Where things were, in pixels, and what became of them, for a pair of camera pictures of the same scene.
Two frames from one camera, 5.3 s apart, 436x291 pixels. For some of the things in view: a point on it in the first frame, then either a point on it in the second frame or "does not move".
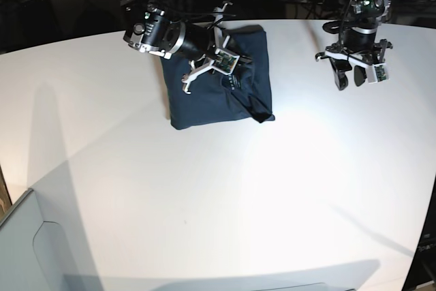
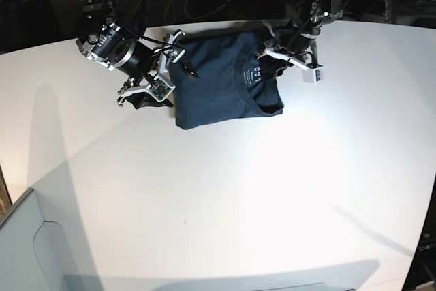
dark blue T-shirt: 216,98 does not move
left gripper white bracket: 215,52 → 161,86
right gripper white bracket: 361,50 → 312,73
